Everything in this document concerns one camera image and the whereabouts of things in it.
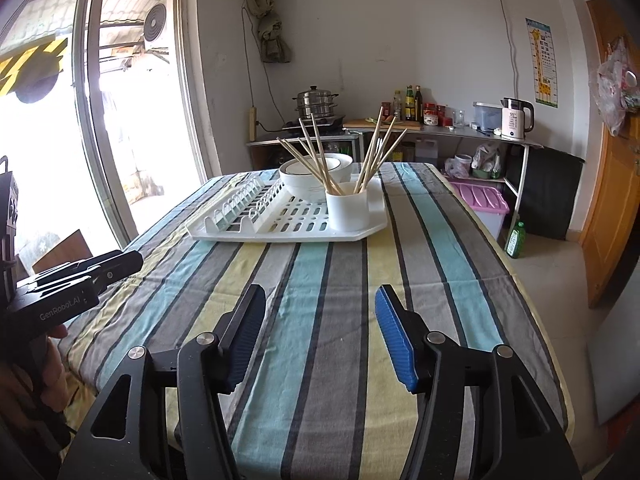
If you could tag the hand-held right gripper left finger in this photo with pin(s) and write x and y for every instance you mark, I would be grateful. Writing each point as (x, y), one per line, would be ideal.
(245, 345)

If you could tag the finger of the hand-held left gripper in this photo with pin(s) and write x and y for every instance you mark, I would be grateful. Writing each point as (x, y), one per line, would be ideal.
(120, 267)
(80, 264)

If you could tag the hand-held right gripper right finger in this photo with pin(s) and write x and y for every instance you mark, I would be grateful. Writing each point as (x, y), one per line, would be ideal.
(395, 335)

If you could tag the white cup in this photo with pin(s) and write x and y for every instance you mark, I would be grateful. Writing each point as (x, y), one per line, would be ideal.
(347, 212)

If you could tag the bunch of wooden chopsticks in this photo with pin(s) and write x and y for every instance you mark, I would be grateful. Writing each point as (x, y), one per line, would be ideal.
(364, 175)

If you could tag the person's left hand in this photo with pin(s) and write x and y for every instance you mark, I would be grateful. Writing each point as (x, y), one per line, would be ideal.
(52, 367)

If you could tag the brown wooden board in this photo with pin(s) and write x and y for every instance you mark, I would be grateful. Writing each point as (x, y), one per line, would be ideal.
(65, 250)

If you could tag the striped tablecloth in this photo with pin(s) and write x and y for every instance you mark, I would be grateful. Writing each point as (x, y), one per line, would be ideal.
(320, 285)

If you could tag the white plastic dish rack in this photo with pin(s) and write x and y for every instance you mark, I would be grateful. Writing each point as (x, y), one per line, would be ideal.
(280, 235)

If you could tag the green plastic bottle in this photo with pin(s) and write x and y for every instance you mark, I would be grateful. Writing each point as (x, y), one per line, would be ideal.
(515, 242)

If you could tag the sliding glass door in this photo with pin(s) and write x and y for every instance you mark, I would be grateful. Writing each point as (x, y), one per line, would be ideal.
(82, 110)

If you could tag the pink lid storage box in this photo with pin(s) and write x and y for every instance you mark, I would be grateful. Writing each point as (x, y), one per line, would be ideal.
(480, 197)

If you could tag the white plastic jug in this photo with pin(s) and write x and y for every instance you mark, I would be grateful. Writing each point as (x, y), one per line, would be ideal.
(426, 152)

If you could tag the green plastic bowl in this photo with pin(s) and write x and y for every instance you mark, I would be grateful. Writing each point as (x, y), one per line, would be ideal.
(487, 174)

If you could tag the white mug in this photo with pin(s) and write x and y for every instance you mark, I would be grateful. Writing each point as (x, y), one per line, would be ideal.
(464, 162)

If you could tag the white power strip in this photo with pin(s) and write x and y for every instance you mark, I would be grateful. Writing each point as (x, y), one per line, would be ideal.
(252, 125)

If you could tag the white plastic bag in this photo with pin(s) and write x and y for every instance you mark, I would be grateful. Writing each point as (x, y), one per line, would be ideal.
(485, 155)

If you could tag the yellow black striped sign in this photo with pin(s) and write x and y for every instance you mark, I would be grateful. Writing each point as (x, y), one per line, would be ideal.
(30, 67)

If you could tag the black board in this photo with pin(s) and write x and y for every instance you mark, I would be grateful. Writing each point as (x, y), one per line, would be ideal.
(547, 190)

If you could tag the wooden cutting board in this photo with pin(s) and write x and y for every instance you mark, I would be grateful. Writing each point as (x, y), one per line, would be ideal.
(360, 123)

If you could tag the red lid jar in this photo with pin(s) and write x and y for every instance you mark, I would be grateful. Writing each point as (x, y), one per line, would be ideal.
(431, 119)

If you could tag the black cooktop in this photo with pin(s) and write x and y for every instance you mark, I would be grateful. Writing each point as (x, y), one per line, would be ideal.
(335, 121)

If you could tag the clear drinking glass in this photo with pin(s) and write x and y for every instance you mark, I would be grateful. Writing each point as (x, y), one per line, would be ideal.
(459, 121)

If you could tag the small red jar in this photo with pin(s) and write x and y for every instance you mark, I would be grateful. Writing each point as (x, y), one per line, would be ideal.
(442, 116)

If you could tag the small clear bottle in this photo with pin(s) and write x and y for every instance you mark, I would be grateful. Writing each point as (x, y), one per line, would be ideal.
(398, 107)

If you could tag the yellow green oil bottle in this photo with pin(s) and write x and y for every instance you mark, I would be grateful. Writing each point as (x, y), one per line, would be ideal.
(409, 107)

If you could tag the dark glass bottle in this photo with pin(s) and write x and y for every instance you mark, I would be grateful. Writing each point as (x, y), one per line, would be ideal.
(417, 107)

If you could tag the translucent plastic container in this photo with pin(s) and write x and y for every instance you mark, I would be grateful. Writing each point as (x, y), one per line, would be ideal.
(487, 117)

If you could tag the metal kitchen shelf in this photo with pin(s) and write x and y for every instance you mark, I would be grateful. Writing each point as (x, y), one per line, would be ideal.
(532, 142)

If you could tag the white electric kettle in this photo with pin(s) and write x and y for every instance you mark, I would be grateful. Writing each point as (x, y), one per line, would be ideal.
(515, 122)

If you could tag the stainless steel steamer pot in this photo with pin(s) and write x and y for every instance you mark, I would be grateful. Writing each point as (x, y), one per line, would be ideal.
(315, 102)

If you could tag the outdoor air conditioner unit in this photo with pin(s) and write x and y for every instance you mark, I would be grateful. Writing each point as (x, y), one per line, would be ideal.
(155, 22)

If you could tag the wooden door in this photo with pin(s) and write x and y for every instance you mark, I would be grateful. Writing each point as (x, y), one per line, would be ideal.
(615, 210)

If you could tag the grey hanging cloth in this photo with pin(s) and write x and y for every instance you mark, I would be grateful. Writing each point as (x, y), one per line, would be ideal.
(274, 40)

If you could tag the hanging plastic bags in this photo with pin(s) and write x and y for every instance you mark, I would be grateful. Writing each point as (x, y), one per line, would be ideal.
(615, 90)

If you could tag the giraffe wall poster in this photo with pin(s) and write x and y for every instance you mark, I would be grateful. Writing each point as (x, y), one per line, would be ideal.
(542, 62)

